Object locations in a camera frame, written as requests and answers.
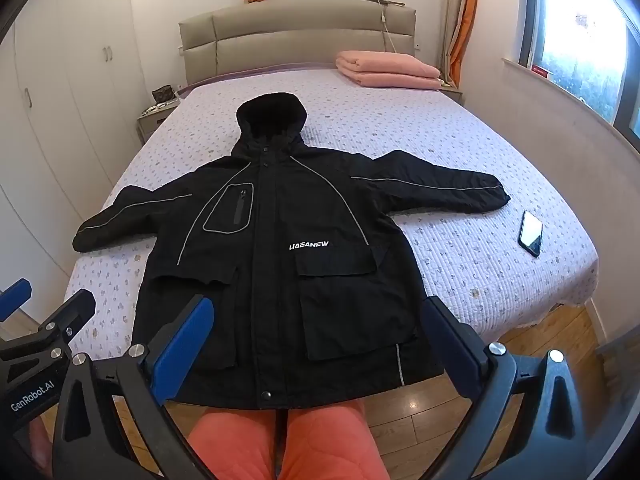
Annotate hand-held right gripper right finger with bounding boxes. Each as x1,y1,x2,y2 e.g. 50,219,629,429
420,296,608,480

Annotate black hooded jacket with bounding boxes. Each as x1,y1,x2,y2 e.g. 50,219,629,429
71,92,511,409

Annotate white patterned bed sheet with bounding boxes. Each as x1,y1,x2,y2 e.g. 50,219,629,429
62,67,599,361

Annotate person's orange pants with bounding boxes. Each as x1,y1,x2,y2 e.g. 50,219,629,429
186,399,391,480

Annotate folded pink blanket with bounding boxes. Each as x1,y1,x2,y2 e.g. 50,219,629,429
335,50,443,91

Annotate beige padded headboard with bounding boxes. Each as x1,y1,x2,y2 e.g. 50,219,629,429
178,0,419,88

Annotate white charging cable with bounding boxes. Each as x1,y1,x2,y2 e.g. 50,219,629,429
379,2,401,54

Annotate grey nightstand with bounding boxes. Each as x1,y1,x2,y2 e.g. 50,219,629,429
137,100,181,143

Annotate white wardrobe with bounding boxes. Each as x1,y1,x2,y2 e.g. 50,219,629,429
0,0,151,281

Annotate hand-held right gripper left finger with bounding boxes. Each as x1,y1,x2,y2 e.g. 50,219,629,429
50,294,216,480

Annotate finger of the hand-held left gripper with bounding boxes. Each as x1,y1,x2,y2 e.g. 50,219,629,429
0,290,97,376
0,278,33,323

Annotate black smartphone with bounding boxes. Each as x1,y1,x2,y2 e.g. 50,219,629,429
518,210,544,258

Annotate orange and beige curtain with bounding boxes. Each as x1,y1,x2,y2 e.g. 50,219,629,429
442,0,481,86

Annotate window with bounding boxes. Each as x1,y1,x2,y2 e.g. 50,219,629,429
517,0,640,141

